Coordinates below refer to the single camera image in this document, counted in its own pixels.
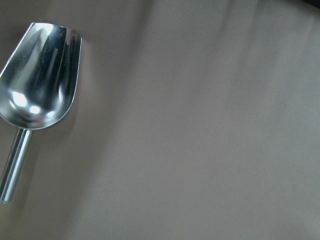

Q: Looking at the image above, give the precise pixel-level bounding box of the steel ice scoop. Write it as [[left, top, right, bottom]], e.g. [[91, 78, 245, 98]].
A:
[[0, 22, 82, 204]]

